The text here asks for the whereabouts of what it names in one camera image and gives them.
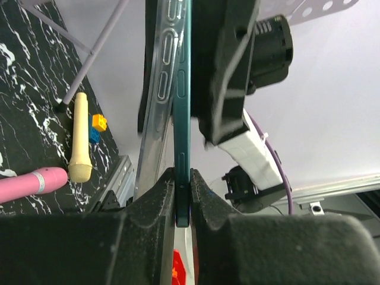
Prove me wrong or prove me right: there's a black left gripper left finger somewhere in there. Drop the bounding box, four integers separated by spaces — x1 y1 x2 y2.
1 168 175 284

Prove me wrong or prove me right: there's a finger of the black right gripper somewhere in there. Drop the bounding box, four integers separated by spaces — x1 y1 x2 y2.
137 0 154 135

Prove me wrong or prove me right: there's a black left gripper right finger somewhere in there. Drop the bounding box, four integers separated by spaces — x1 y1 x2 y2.
191 169 379 284

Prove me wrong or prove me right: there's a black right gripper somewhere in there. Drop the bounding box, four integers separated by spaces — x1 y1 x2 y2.
191 1 293 145

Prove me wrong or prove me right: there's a phone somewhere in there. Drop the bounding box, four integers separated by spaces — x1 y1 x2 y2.
173 1 192 228

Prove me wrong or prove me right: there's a clear phone case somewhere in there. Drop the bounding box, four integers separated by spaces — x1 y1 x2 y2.
134 1 187 200

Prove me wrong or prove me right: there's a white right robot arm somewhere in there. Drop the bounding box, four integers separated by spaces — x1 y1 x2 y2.
134 1 293 221

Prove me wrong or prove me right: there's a lilac music stand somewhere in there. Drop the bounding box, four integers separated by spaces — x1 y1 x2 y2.
18 1 357 111

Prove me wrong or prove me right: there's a cream wooden toy microphone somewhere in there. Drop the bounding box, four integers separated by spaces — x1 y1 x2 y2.
68 92 92 183

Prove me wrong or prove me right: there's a blue toy brick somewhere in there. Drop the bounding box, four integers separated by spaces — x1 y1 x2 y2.
88 115 100 144

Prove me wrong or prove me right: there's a yellow toy brick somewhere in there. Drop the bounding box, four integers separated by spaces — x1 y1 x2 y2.
91 114 107 132

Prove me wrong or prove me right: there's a pink toy microphone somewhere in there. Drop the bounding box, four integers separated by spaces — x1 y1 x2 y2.
1 167 68 204

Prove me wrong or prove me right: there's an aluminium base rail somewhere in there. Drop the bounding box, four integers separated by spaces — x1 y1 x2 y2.
88 156 379 211

